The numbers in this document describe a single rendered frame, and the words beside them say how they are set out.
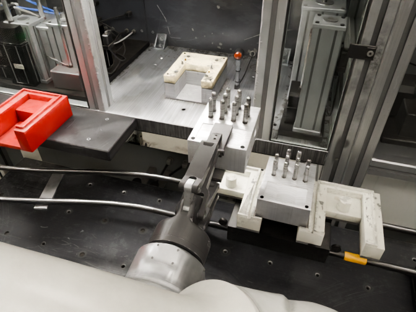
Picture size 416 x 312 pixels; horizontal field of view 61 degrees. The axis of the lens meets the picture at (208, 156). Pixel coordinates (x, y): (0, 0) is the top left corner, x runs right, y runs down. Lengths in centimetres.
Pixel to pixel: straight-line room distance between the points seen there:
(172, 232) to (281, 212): 28
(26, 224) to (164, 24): 73
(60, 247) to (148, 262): 56
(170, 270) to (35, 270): 22
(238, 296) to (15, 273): 13
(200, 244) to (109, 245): 51
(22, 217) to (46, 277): 86
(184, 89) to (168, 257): 65
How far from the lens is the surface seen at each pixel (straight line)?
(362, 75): 73
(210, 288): 26
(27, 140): 84
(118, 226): 95
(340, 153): 83
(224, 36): 120
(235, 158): 56
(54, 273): 20
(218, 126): 57
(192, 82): 101
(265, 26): 70
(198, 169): 46
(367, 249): 71
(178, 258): 41
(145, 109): 93
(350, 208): 77
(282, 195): 67
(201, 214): 47
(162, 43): 128
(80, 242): 95
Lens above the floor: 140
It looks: 40 degrees down
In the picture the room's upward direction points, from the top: straight up
